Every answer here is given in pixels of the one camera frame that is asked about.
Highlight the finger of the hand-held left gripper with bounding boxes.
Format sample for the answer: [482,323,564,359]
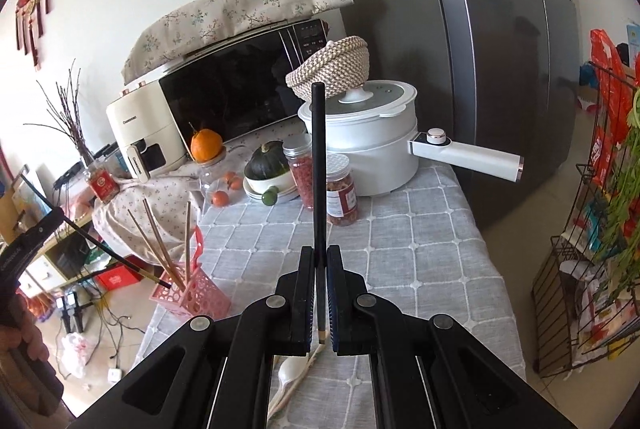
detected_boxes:
[15,207,67,251]

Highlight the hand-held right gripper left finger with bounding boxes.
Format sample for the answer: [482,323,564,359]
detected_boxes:
[75,248,318,429]

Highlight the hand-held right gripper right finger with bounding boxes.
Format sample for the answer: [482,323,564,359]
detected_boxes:
[327,246,576,429]

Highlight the black chopstick gold tip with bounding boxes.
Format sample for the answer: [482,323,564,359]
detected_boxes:
[311,83,327,345]
[19,175,172,287]

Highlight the brown wooden chopstick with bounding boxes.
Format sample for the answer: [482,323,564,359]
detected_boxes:
[185,201,192,284]
[126,208,180,291]
[142,198,187,288]

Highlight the pink perforated utensil holder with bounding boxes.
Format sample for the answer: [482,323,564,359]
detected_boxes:
[150,224,232,317]

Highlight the person's left hand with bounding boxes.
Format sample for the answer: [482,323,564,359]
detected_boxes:
[0,293,52,362]

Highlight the wooden shelf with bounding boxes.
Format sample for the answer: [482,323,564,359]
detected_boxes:
[0,169,93,295]

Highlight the printed bamboo chopstick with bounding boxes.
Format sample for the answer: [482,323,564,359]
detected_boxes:
[280,345,322,405]

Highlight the glass vase red label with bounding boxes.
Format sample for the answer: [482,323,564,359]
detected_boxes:
[89,161,121,202]

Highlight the red box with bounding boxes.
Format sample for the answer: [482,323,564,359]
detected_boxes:
[95,265,143,292]

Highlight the clear plastic box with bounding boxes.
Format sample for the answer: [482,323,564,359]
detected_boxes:
[95,144,128,177]

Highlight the grey checked tablecloth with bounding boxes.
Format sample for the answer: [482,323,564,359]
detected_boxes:
[132,156,528,429]

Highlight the white plastic bag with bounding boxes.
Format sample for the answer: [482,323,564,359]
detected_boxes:
[60,331,93,380]

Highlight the dry branches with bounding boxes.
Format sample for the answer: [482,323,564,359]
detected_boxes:
[22,59,96,164]

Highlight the short jar of red dates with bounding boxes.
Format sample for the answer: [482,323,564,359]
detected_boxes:
[325,154,359,226]

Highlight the white plate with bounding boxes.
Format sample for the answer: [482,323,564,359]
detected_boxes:
[245,186,301,204]

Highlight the cream air fryer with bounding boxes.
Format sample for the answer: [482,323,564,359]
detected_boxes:
[105,81,188,182]

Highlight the white bowl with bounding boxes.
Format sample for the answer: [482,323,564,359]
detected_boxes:
[243,169,296,194]

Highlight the tall jar of goji berries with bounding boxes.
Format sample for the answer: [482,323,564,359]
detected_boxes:
[283,140,321,212]

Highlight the dark green squash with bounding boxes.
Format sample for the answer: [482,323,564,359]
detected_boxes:
[244,140,291,180]

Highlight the white electric pot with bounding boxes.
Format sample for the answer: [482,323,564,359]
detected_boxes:
[298,84,524,197]

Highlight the clear glass jar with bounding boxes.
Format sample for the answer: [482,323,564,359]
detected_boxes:
[197,154,238,204]

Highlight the orange fruit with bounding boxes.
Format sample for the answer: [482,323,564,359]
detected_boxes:
[190,123,224,163]

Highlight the white pot lid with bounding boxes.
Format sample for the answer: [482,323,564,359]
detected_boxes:
[320,80,417,118]

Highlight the black microwave oven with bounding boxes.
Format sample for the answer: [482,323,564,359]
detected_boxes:
[159,18,331,144]

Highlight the grey refrigerator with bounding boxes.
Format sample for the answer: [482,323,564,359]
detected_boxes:
[306,0,586,230]

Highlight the floral microwave cover cloth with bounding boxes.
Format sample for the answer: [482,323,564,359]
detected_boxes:
[121,0,355,84]

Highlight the bunch of green herbs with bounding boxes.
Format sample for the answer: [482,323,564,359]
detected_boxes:
[607,89,640,290]

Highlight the red plastic bag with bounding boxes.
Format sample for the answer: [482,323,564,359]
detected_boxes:
[589,29,631,184]

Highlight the black wire rack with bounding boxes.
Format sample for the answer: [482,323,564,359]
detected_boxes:
[531,59,640,380]

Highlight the woven rope basket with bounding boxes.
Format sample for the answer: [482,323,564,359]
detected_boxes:
[285,36,372,102]

